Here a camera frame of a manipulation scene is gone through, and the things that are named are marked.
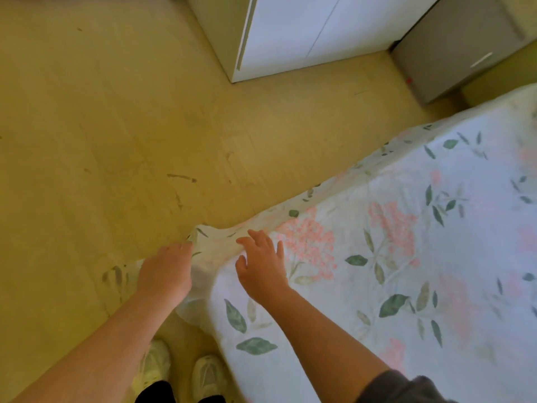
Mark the person's left hand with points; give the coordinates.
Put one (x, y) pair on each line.
(165, 274)

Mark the person's right hand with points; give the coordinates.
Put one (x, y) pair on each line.
(264, 272)

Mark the floral leaf print bed sheet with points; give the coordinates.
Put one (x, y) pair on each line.
(419, 268)

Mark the person's right forearm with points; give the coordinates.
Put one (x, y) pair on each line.
(327, 348)

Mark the person's left forearm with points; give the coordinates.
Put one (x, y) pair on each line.
(96, 356)

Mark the person's white left shoe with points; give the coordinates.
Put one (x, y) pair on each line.
(155, 365)

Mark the person's white shoe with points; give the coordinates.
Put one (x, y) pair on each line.
(155, 365)
(209, 375)

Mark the person's white right shoe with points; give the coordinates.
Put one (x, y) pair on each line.
(209, 375)

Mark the person's black trousers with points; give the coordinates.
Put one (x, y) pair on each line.
(157, 393)

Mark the dark grey right sleeve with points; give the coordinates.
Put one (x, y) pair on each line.
(398, 390)

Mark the white wardrobe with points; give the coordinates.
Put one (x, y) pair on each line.
(293, 33)

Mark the grey nightstand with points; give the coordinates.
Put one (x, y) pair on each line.
(453, 50)

